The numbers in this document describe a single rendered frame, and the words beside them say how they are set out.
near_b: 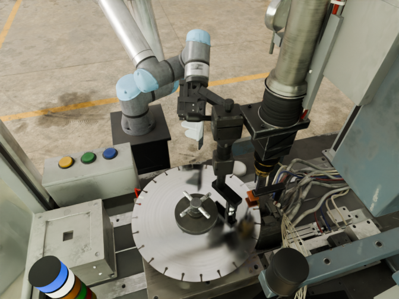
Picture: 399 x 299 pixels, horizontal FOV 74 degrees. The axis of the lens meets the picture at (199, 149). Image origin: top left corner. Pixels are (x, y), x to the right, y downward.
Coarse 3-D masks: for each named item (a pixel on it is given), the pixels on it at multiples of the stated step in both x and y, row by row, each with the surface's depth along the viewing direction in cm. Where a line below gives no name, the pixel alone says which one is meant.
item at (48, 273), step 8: (48, 256) 41; (40, 264) 40; (48, 264) 40; (56, 264) 40; (32, 272) 39; (40, 272) 39; (48, 272) 39; (56, 272) 39; (64, 272) 41; (32, 280) 38; (40, 280) 38; (48, 280) 38; (56, 280) 39; (64, 280) 41; (40, 288) 38; (48, 288) 39; (56, 288) 40
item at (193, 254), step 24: (192, 168) 79; (144, 192) 73; (168, 192) 73; (192, 192) 73; (216, 192) 73; (240, 192) 73; (144, 216) 68; (168, 216) 68; (240, 216) 68; (144, 240) 64; (168, 240) 64; (192, 240) 64; (216, 240) 64; (240, 240) 64; (168, 264) 60; (192, 264) 60; (216, 264) 60; (240, 264) 60
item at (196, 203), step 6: (186, 192) 67; (192, 198) 66; (198, 198) 66; (204, 198) 66; (192, 204) 64; (198, 204) 64; (186, 210) 64; (192, 210) 65; (198, 210) 65; (204, 210) 64; (180, 216) 64
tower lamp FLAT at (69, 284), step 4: (68, 272) 42; (72, 272) 45; (68, 276) 42; (72, 276) 44; (68, 280) 42; (72, 280) 44; (64, 284) 41; (68, 284) 42; (72, 284) 43; (60, 288) 41; (64, 288) 42; (68, 288) 42; (44, 292) 40; (52, 292) 40; (56, 292) 41; (60, 292) 41; (64, 292) 42; (68, 292) 43; (52, 296) 41; (56, 296) 42; (60, 296) 42
